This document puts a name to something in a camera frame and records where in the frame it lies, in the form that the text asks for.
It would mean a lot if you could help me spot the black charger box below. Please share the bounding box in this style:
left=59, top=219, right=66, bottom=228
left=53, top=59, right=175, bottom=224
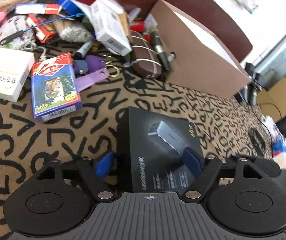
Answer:
left=116, top=107, right=203, bottom=194

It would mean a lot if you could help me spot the blue tiger card box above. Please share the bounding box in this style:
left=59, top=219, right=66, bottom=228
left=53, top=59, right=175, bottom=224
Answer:
left=31, top=53, right=82, bottom=123

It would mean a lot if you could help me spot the cardboard box on floor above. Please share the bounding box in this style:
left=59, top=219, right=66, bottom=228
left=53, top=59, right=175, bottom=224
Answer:
left=256, top=77, right=286, bottom=123

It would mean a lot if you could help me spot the large pink cardboard box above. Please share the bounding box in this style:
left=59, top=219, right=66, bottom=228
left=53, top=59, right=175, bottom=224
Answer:
left=148, top=0, right=251, bottom=98

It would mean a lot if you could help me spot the black silver pen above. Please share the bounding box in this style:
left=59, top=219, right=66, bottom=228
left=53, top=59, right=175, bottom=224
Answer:
left=150, top=31, right=176, bottom=71

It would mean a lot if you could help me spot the brown plaid glasses case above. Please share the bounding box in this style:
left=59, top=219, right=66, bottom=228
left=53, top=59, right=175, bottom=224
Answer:
left=131, top=31, right=162, bottom=79

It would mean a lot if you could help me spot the grey marker pen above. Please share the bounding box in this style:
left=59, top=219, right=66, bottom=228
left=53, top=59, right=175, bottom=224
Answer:
left=73, top=41, right=94, bottom=60

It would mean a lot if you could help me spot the yellow white medicine box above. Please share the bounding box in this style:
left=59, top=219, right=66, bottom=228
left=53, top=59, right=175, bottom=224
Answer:
left=0, top=48, right=35, bottom=102

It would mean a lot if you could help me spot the white barcode box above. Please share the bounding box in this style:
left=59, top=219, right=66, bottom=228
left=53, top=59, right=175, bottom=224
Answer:
left=90, top=0, right=132, bottom=56

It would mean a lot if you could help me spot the bag of white beads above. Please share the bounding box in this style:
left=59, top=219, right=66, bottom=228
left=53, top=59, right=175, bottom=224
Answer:
left=51, top=16, right=93, bottom=43

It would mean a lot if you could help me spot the red card box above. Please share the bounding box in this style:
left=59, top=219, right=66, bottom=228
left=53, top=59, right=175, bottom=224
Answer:
left=26, top=14, right=56, bottom=43

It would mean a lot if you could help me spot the red tape roll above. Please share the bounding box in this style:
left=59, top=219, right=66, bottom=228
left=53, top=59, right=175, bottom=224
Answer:
left=130, top=21, right=145, bottom=33

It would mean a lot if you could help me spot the gold small carton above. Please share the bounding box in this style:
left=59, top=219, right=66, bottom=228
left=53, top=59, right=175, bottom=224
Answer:
left=118, top=12, right=132, bottom=43

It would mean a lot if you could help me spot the translucent white tube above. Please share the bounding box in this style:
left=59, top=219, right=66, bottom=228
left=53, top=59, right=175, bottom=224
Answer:
left=127, top=7, right=141, bottom=24

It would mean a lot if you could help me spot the blue red slim box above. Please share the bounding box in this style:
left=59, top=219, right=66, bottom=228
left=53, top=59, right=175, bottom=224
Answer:
left=14, top=3, right=62, bottom=15

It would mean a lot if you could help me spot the pink ball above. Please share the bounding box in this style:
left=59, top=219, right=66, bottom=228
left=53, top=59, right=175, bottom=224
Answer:
left=0, top=11, right=7, bottom=22

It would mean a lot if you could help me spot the purple strap keychain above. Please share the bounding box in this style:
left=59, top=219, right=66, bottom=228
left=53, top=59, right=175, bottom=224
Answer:
left=75, top=68, right=109, bottom=92

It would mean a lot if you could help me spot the gold key ring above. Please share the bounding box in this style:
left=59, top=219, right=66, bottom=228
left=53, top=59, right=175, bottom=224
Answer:
left=102, top=54, right=121, bottom=78

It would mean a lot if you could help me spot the white drawstring cord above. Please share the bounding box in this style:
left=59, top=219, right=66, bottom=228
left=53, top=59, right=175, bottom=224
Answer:
left=24, top=42, right=49, bottom=62

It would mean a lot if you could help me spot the black blue lanyard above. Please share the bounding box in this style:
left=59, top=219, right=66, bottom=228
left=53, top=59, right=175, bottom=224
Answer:
left=0, top=12, right=86, bottom=46

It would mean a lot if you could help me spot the floral drawstring pouch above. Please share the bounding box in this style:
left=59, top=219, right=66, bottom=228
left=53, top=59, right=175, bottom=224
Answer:
left=0, top=15, right=36, bottom=50

